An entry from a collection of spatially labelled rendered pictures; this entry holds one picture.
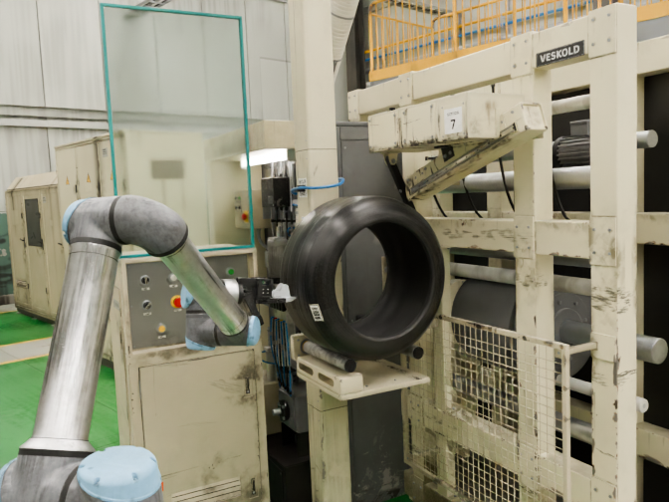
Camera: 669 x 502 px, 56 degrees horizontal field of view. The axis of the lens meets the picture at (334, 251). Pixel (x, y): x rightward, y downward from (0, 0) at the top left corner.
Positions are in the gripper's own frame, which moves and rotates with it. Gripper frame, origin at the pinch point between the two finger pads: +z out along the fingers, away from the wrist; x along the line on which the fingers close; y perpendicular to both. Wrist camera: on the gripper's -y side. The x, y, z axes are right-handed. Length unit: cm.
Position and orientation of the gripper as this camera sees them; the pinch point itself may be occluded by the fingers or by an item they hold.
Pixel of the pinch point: (292, 300)
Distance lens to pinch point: 211.2
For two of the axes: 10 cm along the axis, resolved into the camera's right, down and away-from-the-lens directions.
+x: -4.7, -0.6, 8.8
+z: 8.8, 0.4, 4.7
